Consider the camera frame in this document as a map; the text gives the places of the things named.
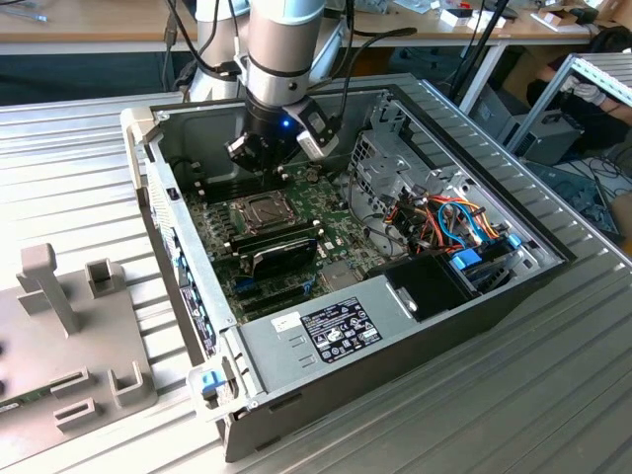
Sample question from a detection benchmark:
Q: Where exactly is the silver CPU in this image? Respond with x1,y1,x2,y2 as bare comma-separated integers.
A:
251,199,287,226

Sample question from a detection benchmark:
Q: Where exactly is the metal socket cover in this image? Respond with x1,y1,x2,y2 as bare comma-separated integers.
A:
237,194,297,233

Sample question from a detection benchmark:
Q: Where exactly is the CPU socket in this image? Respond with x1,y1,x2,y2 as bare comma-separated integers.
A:
235,192,299,234

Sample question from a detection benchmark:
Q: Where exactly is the black graphics card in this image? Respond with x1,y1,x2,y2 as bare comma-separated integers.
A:
243,235,321,280

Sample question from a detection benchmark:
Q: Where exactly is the green motherboard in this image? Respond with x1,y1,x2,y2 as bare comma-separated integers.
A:
185,165,414,327

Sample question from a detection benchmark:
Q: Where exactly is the metal drive cage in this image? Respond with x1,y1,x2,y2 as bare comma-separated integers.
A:
348,90,475,221

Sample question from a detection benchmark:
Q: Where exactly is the black expansion slot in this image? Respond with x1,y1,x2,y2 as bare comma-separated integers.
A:
240,293,311,322
237,282,307,310

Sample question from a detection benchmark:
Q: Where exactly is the silver chipset heatsink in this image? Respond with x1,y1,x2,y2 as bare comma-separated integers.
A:
320,260,359,292

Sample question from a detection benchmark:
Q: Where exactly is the long wooden desk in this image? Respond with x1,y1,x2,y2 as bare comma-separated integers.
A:
0,0,632,56

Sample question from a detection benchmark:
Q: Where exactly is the clear plastic bag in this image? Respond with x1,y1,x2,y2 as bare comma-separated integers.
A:
392,0,440,16

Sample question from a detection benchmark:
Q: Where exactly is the grey power supply unit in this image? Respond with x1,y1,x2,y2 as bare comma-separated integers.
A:
231,274,424,396

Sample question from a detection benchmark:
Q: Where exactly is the small white box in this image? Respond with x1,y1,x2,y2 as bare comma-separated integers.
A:
438,5,476,29

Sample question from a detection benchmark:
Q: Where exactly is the hard disk in blue carrier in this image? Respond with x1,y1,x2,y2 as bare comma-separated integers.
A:
449,235,524,301

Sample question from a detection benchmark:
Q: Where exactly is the blue case latch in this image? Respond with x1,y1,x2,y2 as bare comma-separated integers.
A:
199,370,223,396

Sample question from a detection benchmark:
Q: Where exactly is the open grey PC case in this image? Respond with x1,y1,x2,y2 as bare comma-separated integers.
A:
120,82,580,464

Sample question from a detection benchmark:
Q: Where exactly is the grey parts rack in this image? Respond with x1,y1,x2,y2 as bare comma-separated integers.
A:
0,241,160,459

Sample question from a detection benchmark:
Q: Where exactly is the grey blue pen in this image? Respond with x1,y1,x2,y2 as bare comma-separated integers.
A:
9,9,49,24

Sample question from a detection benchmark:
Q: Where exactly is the black tripod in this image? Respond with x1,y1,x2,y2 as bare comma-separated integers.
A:
446,0,513,103

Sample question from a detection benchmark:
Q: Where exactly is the brown cardboard sheet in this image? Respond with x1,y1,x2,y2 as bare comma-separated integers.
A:
503,46,564,100

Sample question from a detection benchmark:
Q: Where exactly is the dark grey computer tower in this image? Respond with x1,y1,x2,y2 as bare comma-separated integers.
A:
521,111,587,167

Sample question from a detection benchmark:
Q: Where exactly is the open cardboard box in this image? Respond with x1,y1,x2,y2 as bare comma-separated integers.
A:
530,3,582,32

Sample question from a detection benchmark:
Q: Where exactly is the person in dark shirt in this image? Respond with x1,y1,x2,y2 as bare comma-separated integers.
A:
525,24,632,149

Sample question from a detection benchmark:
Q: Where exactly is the green RAM stick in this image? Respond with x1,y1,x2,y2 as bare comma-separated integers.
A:
0,385,54,412

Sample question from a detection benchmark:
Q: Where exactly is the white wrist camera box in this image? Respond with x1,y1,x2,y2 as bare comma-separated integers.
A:
281,96,342,162

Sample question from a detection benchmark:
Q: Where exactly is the black wire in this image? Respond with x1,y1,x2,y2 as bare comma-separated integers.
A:
345,165,414,261

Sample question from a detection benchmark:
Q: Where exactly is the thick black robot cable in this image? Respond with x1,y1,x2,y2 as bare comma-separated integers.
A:
305,0,419,135

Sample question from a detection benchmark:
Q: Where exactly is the beige plastic case handle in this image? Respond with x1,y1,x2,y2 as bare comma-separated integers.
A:
120,109,164,192

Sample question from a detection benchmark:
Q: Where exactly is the cable with plug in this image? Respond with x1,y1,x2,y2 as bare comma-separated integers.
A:
160,0,211,75

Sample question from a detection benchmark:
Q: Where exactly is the red wire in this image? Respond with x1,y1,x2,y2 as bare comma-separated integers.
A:
419,209,443,251

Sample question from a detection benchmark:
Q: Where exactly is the blue wire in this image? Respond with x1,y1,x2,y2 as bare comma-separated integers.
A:
437,200,483,248

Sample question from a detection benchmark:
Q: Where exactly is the orange wire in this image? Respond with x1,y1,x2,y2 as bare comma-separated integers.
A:
427,196,503,236

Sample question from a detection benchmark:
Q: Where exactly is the clear plastic case handle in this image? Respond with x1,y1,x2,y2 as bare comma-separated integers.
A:
185,359,246,424

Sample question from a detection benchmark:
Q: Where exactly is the aluminium profile frame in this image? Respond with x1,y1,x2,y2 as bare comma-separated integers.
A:
508,51,632,154

